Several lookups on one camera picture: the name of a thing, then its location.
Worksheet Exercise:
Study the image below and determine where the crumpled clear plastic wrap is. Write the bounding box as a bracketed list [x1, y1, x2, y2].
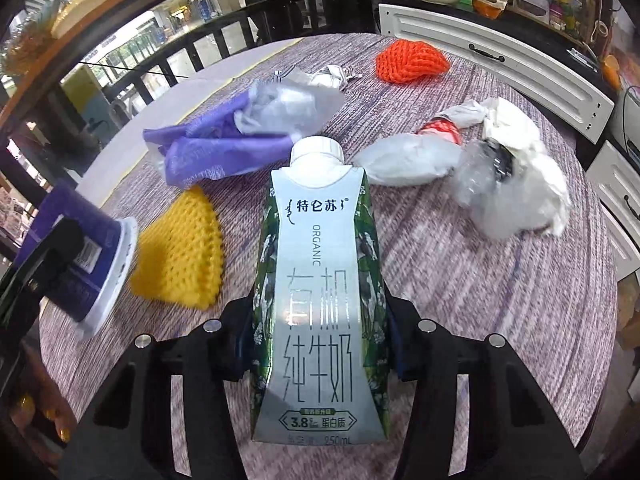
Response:
[451, 139, 517, 203]

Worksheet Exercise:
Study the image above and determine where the white green milk carton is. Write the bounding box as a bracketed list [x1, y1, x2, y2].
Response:
[250, 136, 391, 445]

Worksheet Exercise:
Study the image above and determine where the black metal railing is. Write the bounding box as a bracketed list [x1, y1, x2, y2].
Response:
[60, 0, 377, 128]

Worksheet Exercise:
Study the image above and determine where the red white wrapper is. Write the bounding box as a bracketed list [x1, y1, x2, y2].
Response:
[415, 116, 463, 147]

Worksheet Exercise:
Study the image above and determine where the purple paper cup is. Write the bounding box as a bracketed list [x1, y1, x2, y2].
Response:
[14, 182, 139, 335]

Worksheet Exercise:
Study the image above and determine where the large white plastic bag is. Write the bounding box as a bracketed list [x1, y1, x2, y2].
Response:
[440, 97, 574, 239]

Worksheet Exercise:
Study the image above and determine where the orange foam fruit net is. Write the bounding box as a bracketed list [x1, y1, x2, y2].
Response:
[375, 39, 451, 84]

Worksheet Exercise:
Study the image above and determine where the grey white plastic bag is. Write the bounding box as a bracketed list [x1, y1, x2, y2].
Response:
[357, 132, 463, 187]

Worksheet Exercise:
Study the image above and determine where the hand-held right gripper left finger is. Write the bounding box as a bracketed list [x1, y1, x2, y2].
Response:
[57, 296, 255, 480]

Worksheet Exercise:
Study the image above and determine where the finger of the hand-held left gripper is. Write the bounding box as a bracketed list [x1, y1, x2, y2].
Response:
[0, 217, 98, 326]

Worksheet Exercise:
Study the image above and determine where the clear plastic bag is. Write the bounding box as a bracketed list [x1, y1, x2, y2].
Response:
[234, 77, 347, 137]

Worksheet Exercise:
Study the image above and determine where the purple cloth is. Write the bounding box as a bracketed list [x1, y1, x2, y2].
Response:
[142, 92, 302, 189]

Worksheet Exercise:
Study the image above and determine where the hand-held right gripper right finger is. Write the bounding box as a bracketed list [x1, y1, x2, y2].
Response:
[386, 294, 585, 480]

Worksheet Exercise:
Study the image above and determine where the orange fruit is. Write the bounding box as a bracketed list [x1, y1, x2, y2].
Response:
[602, 55, 624, 87]

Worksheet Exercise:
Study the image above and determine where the purple grey tablecloth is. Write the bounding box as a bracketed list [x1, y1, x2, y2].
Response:
[37, 32, 619, 463]

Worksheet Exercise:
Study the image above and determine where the small white sock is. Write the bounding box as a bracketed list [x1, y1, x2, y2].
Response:
[272, 64, 364, 92]

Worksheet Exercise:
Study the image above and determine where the yellow foam fruit net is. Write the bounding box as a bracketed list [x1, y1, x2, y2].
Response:
[130, 185, 224, 311]

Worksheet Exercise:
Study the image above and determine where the long white cabinet drawer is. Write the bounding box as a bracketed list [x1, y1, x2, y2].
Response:
[377, 2, 616, 144]

